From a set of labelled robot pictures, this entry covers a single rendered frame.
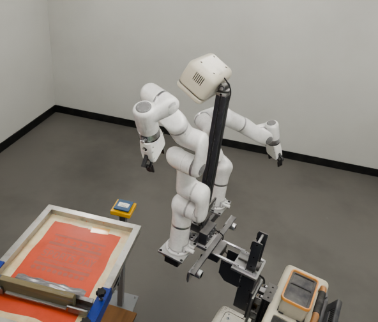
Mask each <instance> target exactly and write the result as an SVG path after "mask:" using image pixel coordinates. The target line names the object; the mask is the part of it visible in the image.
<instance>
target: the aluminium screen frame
mask: <svg viewBox="0 0 378 322"><path fill-rule="evenodd" d="M52 214H55V215H59V216H63V217H68V218H71V219H76V220H81V221H84V222H89V223H92V224H98V225H101V226H105V227H111V228H114V229H118V230H122V231H127V232H130V235H129V237H128V239H127V241H126V243H125V245H124V247H123V249H122V251H121V253H120V255H119V257H118V259H117V261H116V263H115V265H114V267H113V269H112V270H111V272H110V274H109V276H108V278H107V280H106V282H105V284H104V287H105V288H109V289H110V288H112V289H113V287H114V285H115V283H116V281H117V279H118V277H119V275H120V273H121V270H122V269H123V266H124V265H125V263H126V260H127V259H128V256H129V255H130V252H131V250H132V248H133V246H134V244H135V242H136V240H137V238H138V236H139V234H140V232H141V226H139V225H136V224H131V223H127V222H122V221H119V220H114V219H111V218H106V217H101V216H97V215H92V214H89V213H84V212H81V211H75V210H71V209H68V208H62V207H59V206H54V205H51V204H49V205H48V206H47V207H46V208H45V209H44V210H43V211H42V213H41V214H40V215H39V216H38V217H37V218H36V220H35V221H34V222H33V223H32V224H31V225H30V226H29V227H28V228H27V229H26V231H25V232H24V233H23V234H22V235H21V236H20V238H19V239H18V240H17V241H16V242H15V243H14V244H13V245H12V246H11V247H10V248H9V250H8V251H7V252H6V253H5V254H4V256H3V257H2V258H1V259H0V261H4V262H5V264H4V265H2V267H1V268H0V274H2V272H3V271H4V270H5V269H6V267H7V266H8V265H9V264H10V263H11V262H12V261H13V259H14V258H15V257H16V256H17V254H18V253H19V252H20V251H21V250H22V249H23V248H24V246H25V245H26V244H27V243H28V241H29V240H30V239H31V238H32V237H33V236H34V234H35V233H36V232H37V231H38V230H39V228H41V226H42V225H43V224H44V223H45V221H46V220H47V219H48V218H49V217H50V216H51V215H52ZM0 322H18V321H14V320H10V319H6V318H2V317H0Z"/></svg>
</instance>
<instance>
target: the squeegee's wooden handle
mask: <svg viewBox="0 0 378 322"><path fill-rule="evenodd" d="M0 286H1V287H3V289H4V291H11V292H14V293H18V294H21V295H26V296H30V297H33V298H37V299H40V300H45V301H47V302H52V303H56V304H59V305H64V306H67V305H72V306H76V294H74V293H70V292H67V291H62V290H59V289H55V288H52V287H47V286H43V285H40V284H35V283H32V282H28V281H25V280H20V279H16V278H13V277H9V276H5V275H2V276H1V277H0Z"/></svg>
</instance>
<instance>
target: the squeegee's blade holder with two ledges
mask: <svg viewBox="0 0 378 322"><path fill-rule="evenodd" d="M5 294H6V295H10V296H15V297H17V298H22V299H25V300H29V301H32V302H36V303H41V304H44V305H48V306H51V307H55V308H58V309H63V310H66V309H67V307H66V306H64V305H59V304H56V303H52V302H47V301H45V300H40V299H37V298H33V297H30V296H26V295H21V294H18V293H14V292H11V291H6V292H5Z"/></svg>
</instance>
